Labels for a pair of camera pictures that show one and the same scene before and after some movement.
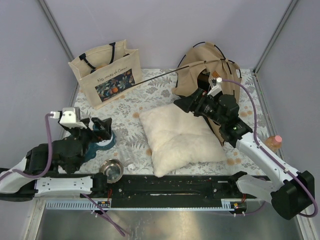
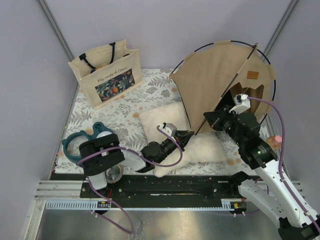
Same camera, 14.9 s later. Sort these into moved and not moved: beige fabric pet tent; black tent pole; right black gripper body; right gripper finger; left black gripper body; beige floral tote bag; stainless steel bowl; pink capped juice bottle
Moved: beige fabric pet tent; black tent pole; right black gripper body; left black gripper body; right gripper finger
Not moved: beige floral tote bag; stainless steel bowl; pink capped juice bottle
